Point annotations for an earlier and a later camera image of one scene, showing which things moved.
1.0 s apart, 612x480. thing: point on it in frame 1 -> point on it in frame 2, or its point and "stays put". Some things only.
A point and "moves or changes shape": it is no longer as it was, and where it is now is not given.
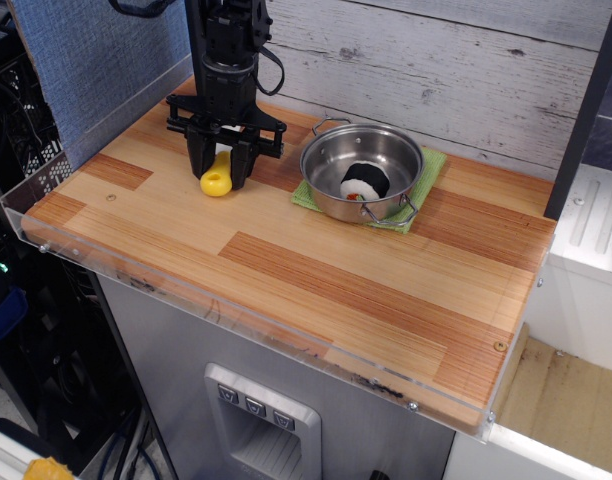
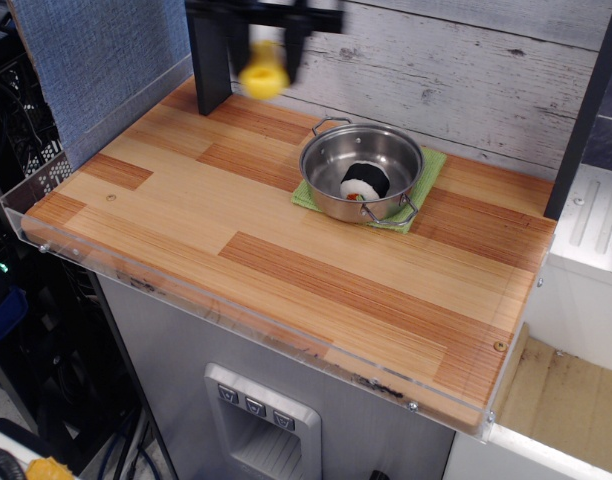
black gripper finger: x=242 y=157 -> x=294 y=43
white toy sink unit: x=561 y=413 stays put
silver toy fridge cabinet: x=234 y=404 stays put
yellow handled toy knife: x=217 y=182 moves or changes shape
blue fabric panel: x=101 y=68 stays put
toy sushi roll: x=365 y=181 stays put
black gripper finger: x=202 y=150 -> x=237 y=36
